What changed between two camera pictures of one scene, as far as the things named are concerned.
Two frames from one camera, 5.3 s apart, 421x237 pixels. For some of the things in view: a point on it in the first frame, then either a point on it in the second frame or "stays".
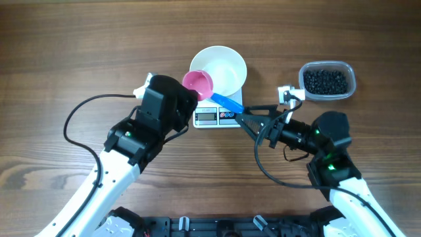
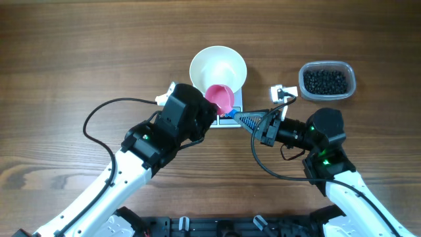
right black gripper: (262, 120) stays
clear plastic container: (327, 79) stays
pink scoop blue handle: (201, 82) to (223, 95)
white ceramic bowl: (226, 67) stays
